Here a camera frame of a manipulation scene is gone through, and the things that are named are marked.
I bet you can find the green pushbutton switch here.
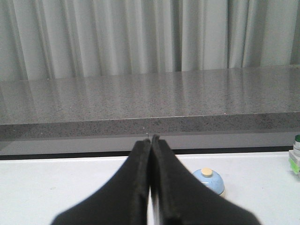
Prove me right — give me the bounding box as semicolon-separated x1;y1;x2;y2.
289;134;300;178

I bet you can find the grey curtain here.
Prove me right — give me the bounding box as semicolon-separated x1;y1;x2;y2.
0;0;300;81

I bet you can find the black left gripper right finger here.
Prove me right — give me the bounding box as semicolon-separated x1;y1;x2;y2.
151;135;260;225

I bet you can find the grey stone counter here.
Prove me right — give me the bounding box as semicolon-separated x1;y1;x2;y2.
0;65;300;156

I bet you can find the light blue call bell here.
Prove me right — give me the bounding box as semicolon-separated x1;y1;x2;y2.
193;167;225;196

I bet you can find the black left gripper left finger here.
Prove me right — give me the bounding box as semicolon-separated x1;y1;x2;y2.
52;139;150;225

